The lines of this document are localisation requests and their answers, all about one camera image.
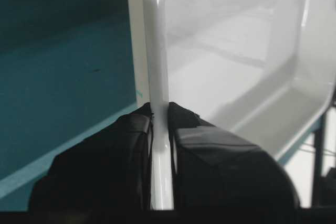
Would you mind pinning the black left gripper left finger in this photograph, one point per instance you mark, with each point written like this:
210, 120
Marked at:
110, 169

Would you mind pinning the teal table cloth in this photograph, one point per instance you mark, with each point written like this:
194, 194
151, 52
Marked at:
66, 72

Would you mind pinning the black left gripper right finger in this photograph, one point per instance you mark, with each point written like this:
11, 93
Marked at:
216, 168

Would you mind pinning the black table frame leg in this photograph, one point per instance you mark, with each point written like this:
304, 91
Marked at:
319, 137

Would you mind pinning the white plastic case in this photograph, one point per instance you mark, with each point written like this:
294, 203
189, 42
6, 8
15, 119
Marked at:
262, 69

